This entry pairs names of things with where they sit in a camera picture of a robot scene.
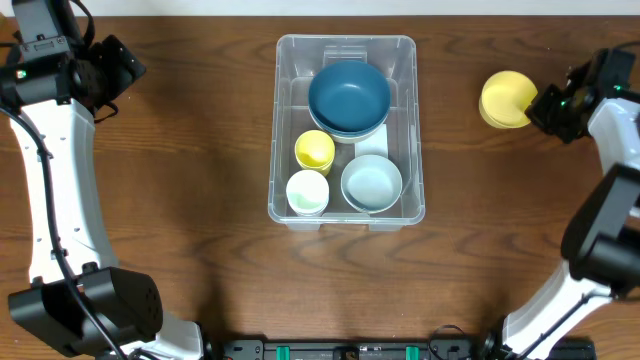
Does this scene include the yellow bowl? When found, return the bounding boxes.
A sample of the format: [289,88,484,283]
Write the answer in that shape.
[479,70,538,129]

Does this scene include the light grey bowl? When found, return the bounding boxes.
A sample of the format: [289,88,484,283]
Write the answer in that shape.
[340,155,402,214]

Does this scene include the dark blue bowl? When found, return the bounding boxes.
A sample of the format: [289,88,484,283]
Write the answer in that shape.
[309,108,390,141]
[308,61,392,115]

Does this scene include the dark blue bowl front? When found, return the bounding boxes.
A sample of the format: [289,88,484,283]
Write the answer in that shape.
[309,108,390,141]

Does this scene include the beige bowl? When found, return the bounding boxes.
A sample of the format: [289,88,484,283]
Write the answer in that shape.
[312,118,386,144]

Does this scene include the yellow cup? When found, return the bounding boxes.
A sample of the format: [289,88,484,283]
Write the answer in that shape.
[294,130,335,169]
[296,157,333,177]

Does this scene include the cream cup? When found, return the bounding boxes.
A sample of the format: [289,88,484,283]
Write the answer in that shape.
[286,170,330,216]

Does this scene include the white bowl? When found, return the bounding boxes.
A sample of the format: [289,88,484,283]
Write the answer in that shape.
[341,173,401,214]

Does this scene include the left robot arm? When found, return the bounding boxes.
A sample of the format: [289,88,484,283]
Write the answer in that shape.
[1,0,213,359]

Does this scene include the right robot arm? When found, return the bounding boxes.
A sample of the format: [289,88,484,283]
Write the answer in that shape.
[478,43,639,359]

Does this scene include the white label in container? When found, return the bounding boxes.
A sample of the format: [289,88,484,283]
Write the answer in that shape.
[355,124,388,158]

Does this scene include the clear plastic storage container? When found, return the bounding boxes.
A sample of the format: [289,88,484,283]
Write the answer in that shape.
[268,34,426,231]

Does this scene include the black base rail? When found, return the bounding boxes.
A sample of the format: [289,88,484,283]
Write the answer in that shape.
[219,339,599,360]

